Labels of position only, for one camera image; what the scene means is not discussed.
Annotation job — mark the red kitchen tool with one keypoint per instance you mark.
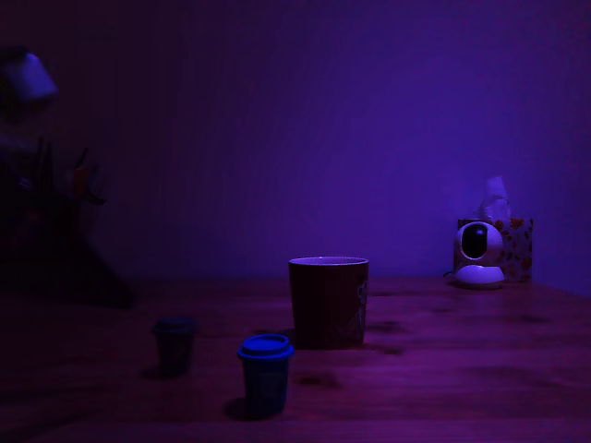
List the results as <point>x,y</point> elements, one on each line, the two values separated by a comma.
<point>80,180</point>

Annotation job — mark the blue coffee capsule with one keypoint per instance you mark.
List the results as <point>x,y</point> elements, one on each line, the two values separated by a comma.
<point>265,383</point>

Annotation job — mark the black slanted kitchen tool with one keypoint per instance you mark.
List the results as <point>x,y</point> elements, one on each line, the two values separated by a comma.
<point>83,158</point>

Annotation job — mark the red ceramic mug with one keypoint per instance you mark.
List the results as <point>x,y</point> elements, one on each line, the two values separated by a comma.
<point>323,304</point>

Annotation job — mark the floral tissue box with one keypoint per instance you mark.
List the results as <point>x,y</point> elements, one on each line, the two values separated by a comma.
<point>519,249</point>

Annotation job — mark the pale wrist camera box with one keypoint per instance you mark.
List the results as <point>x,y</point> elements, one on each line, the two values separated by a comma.
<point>34,76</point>

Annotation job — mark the dark grey coffee capsule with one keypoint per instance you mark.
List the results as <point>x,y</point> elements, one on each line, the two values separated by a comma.
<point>174,350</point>

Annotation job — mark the white tissue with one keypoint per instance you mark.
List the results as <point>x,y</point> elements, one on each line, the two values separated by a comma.
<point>495,198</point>

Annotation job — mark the small white round camera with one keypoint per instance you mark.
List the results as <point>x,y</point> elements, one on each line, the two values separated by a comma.
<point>480,274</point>

